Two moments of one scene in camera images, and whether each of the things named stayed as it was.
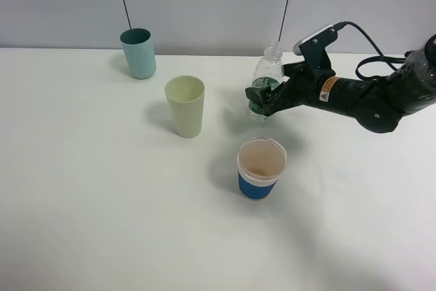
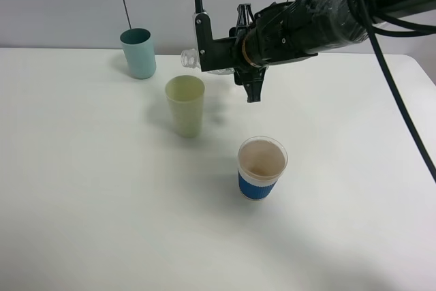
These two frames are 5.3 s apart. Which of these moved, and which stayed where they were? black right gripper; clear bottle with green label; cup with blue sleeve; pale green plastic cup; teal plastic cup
Moved: clear bottle with green label; black right gripper
Stayed: cup with blue sleeve; teal plastic cup; pale green plastic cup
